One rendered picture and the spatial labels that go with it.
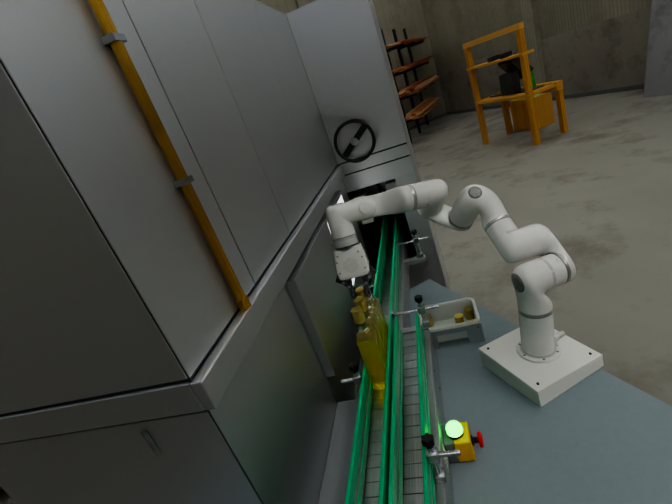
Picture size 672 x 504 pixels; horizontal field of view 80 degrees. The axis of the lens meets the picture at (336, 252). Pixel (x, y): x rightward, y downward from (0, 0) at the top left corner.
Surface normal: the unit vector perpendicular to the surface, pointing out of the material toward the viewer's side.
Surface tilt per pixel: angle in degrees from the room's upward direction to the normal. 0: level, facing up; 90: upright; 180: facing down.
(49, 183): 90
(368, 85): 90
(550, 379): 5
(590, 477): 0
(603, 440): 0
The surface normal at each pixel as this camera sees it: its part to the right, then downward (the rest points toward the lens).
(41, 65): 0.93, -0.24
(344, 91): -0.15, 0.41
